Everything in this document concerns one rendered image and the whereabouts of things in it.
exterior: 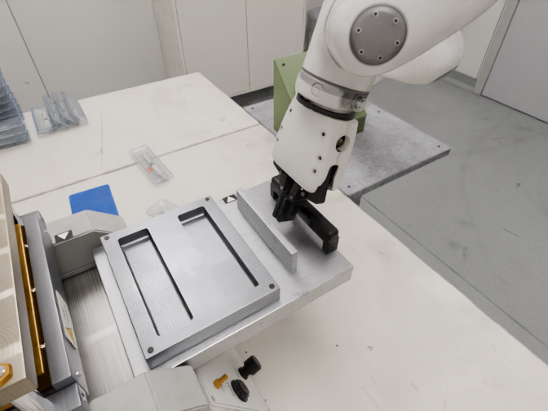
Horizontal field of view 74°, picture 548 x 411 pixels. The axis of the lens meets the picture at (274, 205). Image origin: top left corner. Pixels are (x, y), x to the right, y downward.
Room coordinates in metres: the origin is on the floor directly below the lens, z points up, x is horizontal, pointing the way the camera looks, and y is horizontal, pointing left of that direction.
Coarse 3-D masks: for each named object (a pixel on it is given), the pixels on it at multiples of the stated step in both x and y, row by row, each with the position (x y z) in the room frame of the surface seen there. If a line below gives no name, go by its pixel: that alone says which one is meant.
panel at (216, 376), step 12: (216, 360) 0.23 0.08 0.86; (228, 360) 0.25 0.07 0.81; (240, 360) 0.27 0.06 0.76; (204, 372) 0.19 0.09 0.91; (216, 372) 0.21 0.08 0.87; (228, 372) 0.22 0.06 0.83; (204, 384) 0.17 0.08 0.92; (216, 384) 0.18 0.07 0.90; (228, 384) 0.20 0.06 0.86; (252, 384) 0.23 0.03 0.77; (216, 396) 0.16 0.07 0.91; (228, 396) 0.18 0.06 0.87; (240, 396) 0.19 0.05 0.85; (252, 396) 0.20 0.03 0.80; (228, 408) 0.16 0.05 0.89; (240, 408) 0.17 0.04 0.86; (252, 408) 0.18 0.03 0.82; (264, 408) 0.20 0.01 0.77
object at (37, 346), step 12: (24, 240) 0.28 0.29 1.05; (24, 252) 0.26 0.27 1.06; (24, 264) 0.24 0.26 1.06; (24, 276) 0.22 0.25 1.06; (24, 288) 0.21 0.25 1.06; (36, 300) 0.20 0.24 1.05; (36, 312) 0.19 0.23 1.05; (36, 324) 0.17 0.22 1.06; (36, 336) 0.16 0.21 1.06; (36, 348) 0.15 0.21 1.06; (36, 360) 0.14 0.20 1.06; (36, 372) 0.13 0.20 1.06; (48, 372) 0.13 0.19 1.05; (48, 384) 0.13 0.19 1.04; (0, 408) 0.11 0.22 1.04; (12, 408) 0.11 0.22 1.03
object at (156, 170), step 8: (144, 144) 0.91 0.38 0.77; (136, 152) 0.86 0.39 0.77; (144, 152) 0.86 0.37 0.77; (152, 152) 0.86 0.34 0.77; (136, 160) 0.83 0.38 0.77; (144, 160) 0.83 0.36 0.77; (152, 160) 0.83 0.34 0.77; (160, 160) 0.83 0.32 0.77; (144, 168) 0.79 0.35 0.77; (152, 168) 0.79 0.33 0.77; (160, 168) 0.79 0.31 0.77; (152, 176) 0.76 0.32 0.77; (160, 176) 0.76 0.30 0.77; (168, 176) 0.76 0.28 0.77
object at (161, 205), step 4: (160, 200) 0.66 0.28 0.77; (164, 200) 0.66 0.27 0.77; (152, 204) 0.65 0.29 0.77; (156, 204) 0.65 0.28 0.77; (160, 204) 0.65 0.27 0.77; (164, 204) 0.65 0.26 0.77; (168, 204) 0.65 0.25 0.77; (172, 204) 0.65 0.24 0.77; (148, 208) 0.63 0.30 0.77; (152, 208) 0.63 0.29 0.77; (156, 208) 0.63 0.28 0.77; (160, 208) 0.63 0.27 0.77; (164, 208) 0.63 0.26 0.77; (168, 208) 0.63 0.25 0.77; (172, 208) 0.63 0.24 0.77; (148, 212) 0.62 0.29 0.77; (152, 212) 0.62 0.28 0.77; (156, 212) 0.62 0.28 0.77; (160, 212) 0.62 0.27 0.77; (164, 212) 0.62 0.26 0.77
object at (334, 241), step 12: (276, 180) 0.44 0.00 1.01; (276, 192) 0.44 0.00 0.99; (300, 216) 0.38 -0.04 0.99; (312, 216) 0.36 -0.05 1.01; (324, 216) 0.36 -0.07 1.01; (312, 228) 0.36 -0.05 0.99; (324, 228) 0.34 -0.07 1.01; (336, 228) 0.34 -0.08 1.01; (324, 240) 0.33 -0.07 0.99; (336, 240) 0.33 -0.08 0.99
